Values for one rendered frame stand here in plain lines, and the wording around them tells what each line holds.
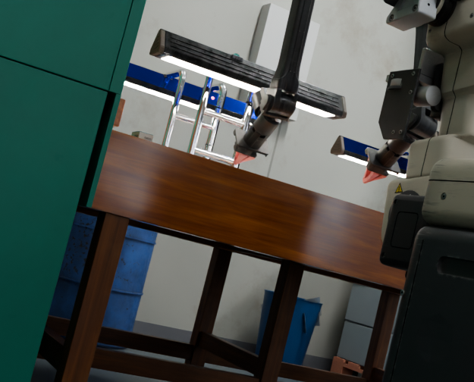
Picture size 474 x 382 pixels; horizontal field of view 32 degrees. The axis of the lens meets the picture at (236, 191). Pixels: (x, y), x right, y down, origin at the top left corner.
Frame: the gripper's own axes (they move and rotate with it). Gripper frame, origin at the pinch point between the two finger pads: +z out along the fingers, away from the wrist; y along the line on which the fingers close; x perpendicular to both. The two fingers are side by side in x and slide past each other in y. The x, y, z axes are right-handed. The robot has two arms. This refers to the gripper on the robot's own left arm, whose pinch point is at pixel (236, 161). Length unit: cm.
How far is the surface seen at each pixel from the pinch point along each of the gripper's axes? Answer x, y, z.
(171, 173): 27.7, 29.5, -15.6
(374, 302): -102, -206, 172
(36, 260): 50, 56, -1
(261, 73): -21.0, -1.3, -16.6
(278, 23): -244, -118, 106
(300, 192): 24.6, -5.4, -18.9
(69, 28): 11, 62, -33
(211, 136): -35.0, -8.8, 24.9
